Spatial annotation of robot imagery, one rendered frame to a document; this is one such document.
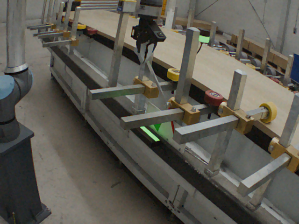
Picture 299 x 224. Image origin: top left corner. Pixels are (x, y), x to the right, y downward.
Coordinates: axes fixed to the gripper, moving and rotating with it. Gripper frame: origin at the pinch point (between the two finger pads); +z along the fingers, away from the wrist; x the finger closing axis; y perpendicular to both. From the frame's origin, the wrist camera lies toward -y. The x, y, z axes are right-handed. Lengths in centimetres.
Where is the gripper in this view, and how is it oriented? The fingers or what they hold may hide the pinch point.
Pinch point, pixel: (143, 60)
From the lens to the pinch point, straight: 116.0
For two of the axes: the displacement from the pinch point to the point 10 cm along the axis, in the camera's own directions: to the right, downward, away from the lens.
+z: -1.6, 8.9, 4.4
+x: -8.2, 1.3, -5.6
